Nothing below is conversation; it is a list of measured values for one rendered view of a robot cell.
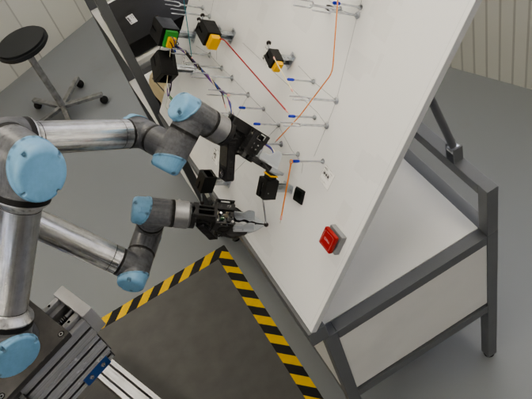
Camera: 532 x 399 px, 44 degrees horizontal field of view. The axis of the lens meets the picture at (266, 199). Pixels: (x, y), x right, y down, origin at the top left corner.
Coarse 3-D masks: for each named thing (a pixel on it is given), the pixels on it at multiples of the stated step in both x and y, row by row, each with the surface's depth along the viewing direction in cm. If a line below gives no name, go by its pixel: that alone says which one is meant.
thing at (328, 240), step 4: (328, 228) 166; (324, 232) 166; (328, 232) 165; (332, 232) 165; (324, 236) 166; (328, 236) 165; (332, 236) 164; (336, 236) 164; (320, 240) 168; (324, 240) 166; (328, 240) 165; (332, 240) 164; (336, 240) 163; (324, 244) 167; (328, 244) 165; (332, 244) 164; (324, 248) 167; (328, 248) 165; (332, 248) 165; (328, 252) 165
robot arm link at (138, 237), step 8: (136, 224) 179; (136, 232) 179; (144, 232) 177; (152, 232) 178; (160, 232) 180; (136, 240) 177; (144, 240) 177; (152, 240) 178; (160, 240) 185; (152, 248) 177
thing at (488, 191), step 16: (432, 144) 192; (448, 160) 187; (464, 160) 186; (464, 176) 183; (480, 176) 181; (480, 192) 180; (496, 192) 178; (480, 208) 185; (496, 208) 184; (480, 224) 191; (496, 224) 189
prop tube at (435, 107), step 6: (432, 102) 166; (432, 108) 169; (438, 108) 169; (438, 114) 170; (438, 120) 173; (444, 120) 173; (444, 126) 175; (444, 132) 177; (450, 132) 178; (450, 138) 179; (450, 144) 181; (456, 144) 182; (450, 150) 183
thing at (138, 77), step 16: (96, 0) 222; (112, 0) 282; (96, 16) 277; (112, 16) 228; (112, 32) 232; (112, 48) 297; (128, 48) 239; (128, 64) 243; (144, 64) 249; (128, 80) 310; (144, 80) 250; (144, 96) 257; (192, 176) 291
